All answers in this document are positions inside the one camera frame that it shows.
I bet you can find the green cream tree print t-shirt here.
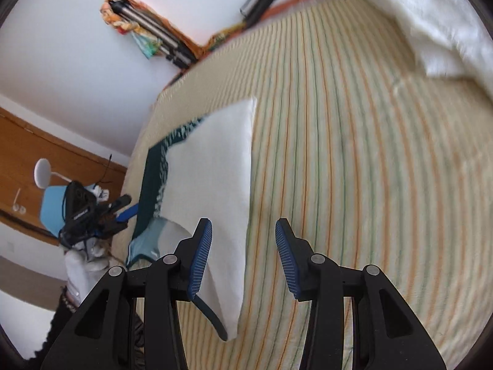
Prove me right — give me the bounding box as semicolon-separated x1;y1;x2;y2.
126;98;257;341

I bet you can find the white gloved left hand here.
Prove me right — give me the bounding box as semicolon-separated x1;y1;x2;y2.
63;238;110;307

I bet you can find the blue ironing board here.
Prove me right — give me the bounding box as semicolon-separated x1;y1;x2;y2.
39;185;67;238

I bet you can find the white desk lamp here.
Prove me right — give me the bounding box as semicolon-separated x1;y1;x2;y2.
33;157;111;201

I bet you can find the colourful orange scarf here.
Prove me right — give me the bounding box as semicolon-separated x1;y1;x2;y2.
99;0;247;71

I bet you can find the silver folded tripod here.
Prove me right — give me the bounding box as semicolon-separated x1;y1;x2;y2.
109;0;198;69

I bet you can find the yellow striped bed blanket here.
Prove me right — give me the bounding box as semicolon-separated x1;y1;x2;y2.
123;0;492;369

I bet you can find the white crumpled shirt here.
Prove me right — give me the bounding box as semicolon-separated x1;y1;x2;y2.
368;0;492;96

